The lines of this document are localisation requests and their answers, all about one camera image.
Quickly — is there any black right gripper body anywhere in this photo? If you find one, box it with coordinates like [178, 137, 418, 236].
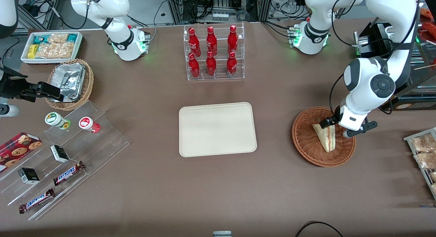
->
[0, 67, 27, 99]

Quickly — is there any triangle sandwich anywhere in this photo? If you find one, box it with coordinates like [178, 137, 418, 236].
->
[312, 124, 336, 153]

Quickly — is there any brown wicker basket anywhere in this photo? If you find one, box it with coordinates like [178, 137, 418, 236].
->
[292, 107, 356, 168]

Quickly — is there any light wicker basket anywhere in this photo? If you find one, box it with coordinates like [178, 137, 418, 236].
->
[45, 58, 94, 111]

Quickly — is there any beige plastic tray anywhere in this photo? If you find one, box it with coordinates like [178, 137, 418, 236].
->
[179, 102, 257, 158]

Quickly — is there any silver foil container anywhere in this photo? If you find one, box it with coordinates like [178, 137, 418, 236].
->
[51, 63, 86, 91]

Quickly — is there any crumpled silver foil pack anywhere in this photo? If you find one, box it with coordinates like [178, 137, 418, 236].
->
[60, 74, 84, 102]

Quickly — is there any green lid cup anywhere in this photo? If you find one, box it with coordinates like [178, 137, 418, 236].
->
[45, 112, 71, 130]

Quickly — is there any white snack bin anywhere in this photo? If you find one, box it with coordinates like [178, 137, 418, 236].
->
[20, 31, 83, 65]

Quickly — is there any large clear cracker bag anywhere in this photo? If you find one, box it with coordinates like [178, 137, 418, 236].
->
[35, 42, 75, 59]

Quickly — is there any red lid cup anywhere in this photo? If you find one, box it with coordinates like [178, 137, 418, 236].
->
[78, 116, 101, 134]

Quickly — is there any small clear cracker bag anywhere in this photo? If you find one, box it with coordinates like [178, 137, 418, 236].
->
[48, 33, 69, 44]

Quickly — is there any red plaid cookie box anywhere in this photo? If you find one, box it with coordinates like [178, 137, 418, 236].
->
[0, 132, 42, 173]

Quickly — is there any small black box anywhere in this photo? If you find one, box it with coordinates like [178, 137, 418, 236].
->
[50, 145, 70, 163]
[18, 167, 40, 185]

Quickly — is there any clear acrylic stepped display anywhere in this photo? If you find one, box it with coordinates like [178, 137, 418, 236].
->
[0, 100, 130, 221]

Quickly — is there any snickers chocolate bar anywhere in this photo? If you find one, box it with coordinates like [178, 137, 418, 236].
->
[53, 161, 85, 186]
[18, 188, 55, 214]

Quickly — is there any black glass display case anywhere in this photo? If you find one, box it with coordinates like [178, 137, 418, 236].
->
[354, 22, 436, 111]

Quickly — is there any red cola bottle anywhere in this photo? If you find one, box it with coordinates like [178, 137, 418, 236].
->
[188, 52, 201, 79]
[205, 51, 217, 77]
[188, 27, 202, 58]
[227, 25, 239, 56]
[206, 26, 218, 57]
[226, 51, 238, 78]

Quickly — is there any clear acrylic bottle rack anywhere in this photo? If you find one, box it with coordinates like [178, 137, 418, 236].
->
[183, 22, 245, 82]

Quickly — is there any left wrist camera mount bar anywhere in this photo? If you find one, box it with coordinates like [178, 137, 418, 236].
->
[342, 120, 378, 139]

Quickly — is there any grey wire rack tray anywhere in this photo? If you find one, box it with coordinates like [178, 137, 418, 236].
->
[403, 127, 436, 200]

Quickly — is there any black floor cable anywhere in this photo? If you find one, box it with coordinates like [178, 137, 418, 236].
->
[294, 221, 345, 237]

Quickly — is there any aluminium frame rack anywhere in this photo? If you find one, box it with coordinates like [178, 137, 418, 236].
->
[165, 0, 274, 25]

